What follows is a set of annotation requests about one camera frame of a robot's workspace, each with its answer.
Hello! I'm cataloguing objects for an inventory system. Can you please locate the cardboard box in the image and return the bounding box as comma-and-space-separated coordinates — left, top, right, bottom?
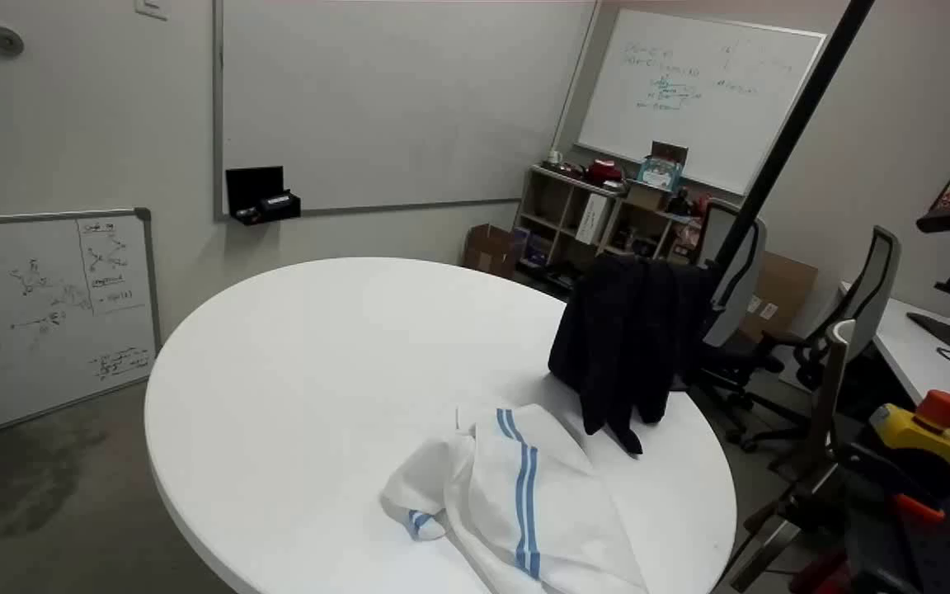
462, 224, 518, 277

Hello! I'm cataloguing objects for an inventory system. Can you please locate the leaning whiteboard on floor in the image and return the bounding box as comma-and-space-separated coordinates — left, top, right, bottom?
0, 207, 161, 425

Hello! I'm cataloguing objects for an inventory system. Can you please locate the black stand pole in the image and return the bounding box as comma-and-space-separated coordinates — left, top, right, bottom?
709, 0, 875, 288

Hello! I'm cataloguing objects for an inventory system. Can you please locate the black shirt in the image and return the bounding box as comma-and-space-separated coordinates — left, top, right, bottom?
549, 255, 712, 456

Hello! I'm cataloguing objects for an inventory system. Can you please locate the grey office chair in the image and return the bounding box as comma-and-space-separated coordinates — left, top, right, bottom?
717, 224, 905, 442

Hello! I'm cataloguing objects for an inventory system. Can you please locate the far corner whiteboard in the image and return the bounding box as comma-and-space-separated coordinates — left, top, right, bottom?
576, 11, 823, 194

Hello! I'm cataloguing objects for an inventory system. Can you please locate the round wall sensor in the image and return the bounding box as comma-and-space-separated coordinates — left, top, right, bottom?
0, 23, 27, 60

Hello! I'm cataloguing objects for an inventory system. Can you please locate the black marker tray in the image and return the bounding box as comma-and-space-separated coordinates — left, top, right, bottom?
223, 165, 304, 224

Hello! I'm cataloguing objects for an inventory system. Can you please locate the white cloth with blue stripes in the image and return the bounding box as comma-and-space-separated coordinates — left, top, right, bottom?
379, 406, 651, 594

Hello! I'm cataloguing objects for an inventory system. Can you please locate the large wall whiteboard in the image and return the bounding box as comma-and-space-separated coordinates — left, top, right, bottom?
215, 0, 597, 210

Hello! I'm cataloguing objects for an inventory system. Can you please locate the yellow red emergency stop button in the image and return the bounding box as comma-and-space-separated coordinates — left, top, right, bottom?
870, 389, 950, 467

